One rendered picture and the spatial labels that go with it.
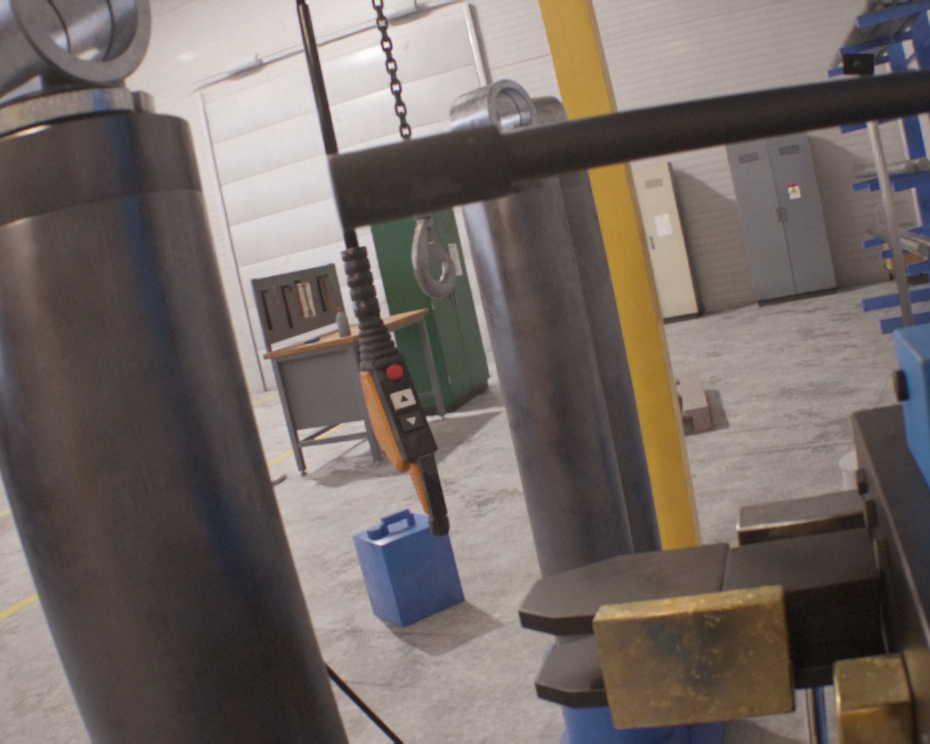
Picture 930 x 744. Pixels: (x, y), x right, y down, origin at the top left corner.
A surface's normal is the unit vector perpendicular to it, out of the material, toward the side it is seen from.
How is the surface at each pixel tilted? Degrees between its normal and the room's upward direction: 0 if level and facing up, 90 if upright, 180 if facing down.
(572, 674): 0
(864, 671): 0
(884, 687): 0
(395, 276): 90
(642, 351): 90
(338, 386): 90
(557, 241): 90
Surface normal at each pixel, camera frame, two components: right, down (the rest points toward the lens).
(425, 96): -0.29, 0.18
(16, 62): -0.18, 0.80
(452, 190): 0.27, 0.61
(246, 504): 0.90, -0.15
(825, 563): -0.22, -0.97
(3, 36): -0.29, 0.60
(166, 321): 0.77, -0.09
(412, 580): 0.55, -0.02
